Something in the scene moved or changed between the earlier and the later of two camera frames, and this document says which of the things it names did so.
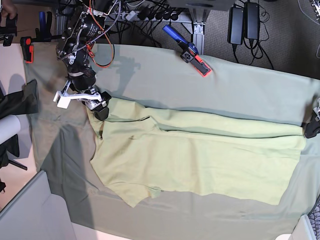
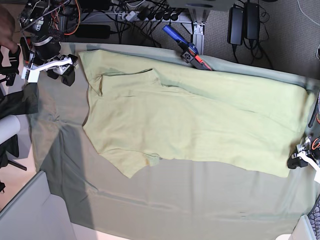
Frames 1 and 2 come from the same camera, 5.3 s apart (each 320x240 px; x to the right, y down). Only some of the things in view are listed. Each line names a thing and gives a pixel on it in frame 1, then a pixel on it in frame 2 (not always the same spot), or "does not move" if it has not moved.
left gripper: (96, 101) → (63, 65)
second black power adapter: (251, 21) does not move
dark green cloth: (23, 102) does not move
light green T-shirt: (138, 152) → (145, 107)
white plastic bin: (36, 213) does not move
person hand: (8, 7) → (7, 28)
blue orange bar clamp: (190, 51) does not move
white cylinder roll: (9, 126) does not move
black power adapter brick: (235, 25) does not move
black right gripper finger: (313, 128) → (305, 150)
